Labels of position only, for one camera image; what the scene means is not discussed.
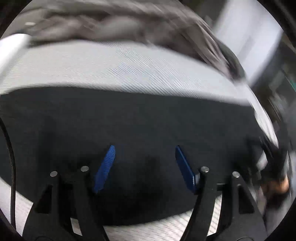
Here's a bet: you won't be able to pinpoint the white pillow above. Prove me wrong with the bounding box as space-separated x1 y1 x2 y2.
0 34 31 74

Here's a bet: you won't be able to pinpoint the white mattress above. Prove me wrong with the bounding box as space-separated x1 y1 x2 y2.
1 41 276 240

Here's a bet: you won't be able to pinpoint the black pants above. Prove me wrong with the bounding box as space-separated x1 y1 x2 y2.
1 87 264 225

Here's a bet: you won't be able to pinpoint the grey crumpled duvet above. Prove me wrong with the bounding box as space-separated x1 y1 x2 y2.
24 1 245 80

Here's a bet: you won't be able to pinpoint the person's right hand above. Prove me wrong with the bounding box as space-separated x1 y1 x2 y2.
261 175 290 197

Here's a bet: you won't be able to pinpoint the black cable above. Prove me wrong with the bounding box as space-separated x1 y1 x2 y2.
0 117 17 229

